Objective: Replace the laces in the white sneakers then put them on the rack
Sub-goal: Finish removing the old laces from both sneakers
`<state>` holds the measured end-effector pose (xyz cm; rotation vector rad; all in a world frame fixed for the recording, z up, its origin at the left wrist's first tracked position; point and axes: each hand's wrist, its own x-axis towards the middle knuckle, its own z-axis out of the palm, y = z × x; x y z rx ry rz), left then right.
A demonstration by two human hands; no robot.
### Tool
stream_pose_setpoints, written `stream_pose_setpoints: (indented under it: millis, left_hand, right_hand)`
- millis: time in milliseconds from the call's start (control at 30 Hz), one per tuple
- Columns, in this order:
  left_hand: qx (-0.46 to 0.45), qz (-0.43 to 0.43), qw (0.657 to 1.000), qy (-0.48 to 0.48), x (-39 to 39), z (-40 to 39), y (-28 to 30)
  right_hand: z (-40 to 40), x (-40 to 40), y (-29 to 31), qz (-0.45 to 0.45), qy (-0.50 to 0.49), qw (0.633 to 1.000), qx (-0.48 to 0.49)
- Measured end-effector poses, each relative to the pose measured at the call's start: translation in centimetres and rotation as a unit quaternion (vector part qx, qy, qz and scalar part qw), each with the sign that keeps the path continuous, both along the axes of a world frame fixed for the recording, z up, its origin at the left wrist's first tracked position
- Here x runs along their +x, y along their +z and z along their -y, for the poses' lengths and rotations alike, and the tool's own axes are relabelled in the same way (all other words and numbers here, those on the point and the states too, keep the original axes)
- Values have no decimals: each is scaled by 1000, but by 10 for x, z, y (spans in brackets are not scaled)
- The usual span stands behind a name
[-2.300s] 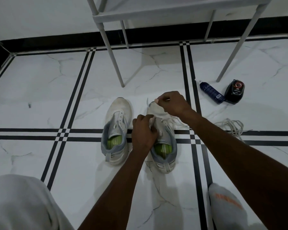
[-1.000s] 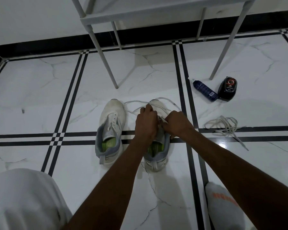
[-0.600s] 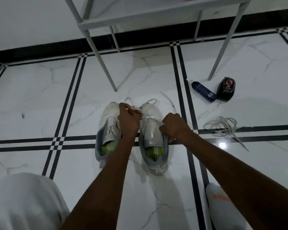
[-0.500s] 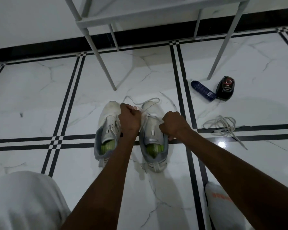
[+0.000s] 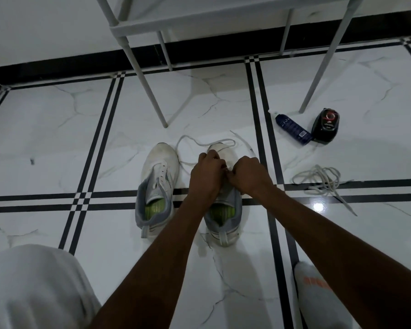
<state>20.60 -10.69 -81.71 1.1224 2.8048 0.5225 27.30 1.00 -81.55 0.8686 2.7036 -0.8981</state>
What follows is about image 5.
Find person's left hand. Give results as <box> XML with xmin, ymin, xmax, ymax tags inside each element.
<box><xmin>188</xmin><ymin>149</ymin><xmax>228</xmax><ymax>210</ymax></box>

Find white sneaker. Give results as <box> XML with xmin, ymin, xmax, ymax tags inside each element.
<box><xmin>135</xmin><ymin>143</ymin><xmax>180</xmax><ymax>239</ymax></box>
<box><xmin>204</xmin><ymin>143</ymin><xmax>244</xmax><ymax>247</ymax></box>

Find white shorts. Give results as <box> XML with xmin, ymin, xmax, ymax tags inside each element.
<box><xmin>0</xmin><ymin>244</ymin><xmax>102</xmax><ymax>329</ymax></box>

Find dark blue spray bottle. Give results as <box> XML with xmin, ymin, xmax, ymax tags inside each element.
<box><xmin>269</xmin><ymin>110</ymin><xmax>312</xmax><ymax>146</ymax></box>

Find grey metal shelf rack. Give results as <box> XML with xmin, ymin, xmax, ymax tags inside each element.
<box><xmin>95</xmin><ymin>0</ymin><xmax>365</xmax><ymax>129</ymax></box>

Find white sock with orange print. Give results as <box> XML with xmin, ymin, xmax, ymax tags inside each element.
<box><xmin>293</xmin><ymin>260</ymin><xmax>355</xmax><ymax>329</ymax></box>

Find black shoe polish container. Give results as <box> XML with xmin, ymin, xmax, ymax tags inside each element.
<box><xmin>311</xmin><ymin>107</ymin><xmax>340</xmax><ymax>145</ymax></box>

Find person's left forearm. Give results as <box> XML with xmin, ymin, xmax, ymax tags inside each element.
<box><xmin>89</xmin><ymin>198</ymin><xmax>215</xmax><ymax>329</ymax></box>

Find person's right hand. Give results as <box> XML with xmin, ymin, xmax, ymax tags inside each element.
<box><xmin>226</xmin><ymin>155</ymin><xmax>275</xmax><ymax>200</ymax></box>

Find person's right forearm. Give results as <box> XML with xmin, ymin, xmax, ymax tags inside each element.
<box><xmin>260</xmin><ymin>185</ymin><xmax>411</xmax><ymax>329</ymax></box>

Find white shoelace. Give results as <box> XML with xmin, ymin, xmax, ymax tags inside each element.
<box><xmin>291</xmin><ymin>164</ymin><xmax>358</xmax><ymax>216</ymax></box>
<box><xmin>174</xmin><ymin>130</ymin><xmax>258</xmax><ymax>175</ymax></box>

